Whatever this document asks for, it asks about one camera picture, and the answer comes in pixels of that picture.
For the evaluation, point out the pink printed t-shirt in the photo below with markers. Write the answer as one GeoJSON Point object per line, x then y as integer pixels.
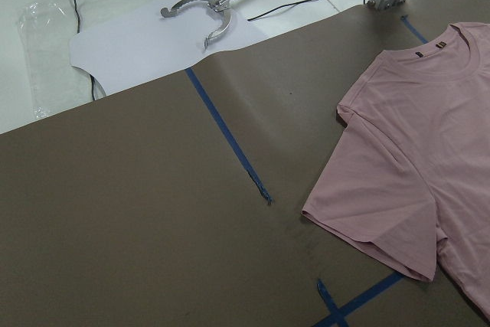
{"type": "Point", "coordinates": [408, 181]}

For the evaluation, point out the white paper sheet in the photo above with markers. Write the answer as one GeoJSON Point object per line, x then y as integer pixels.
{"type": "Point", "coordinates": [141, 45]}

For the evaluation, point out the clear plastic bag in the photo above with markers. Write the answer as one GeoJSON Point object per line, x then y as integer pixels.
{"type": "Point", "coordinates": [46, 27]}

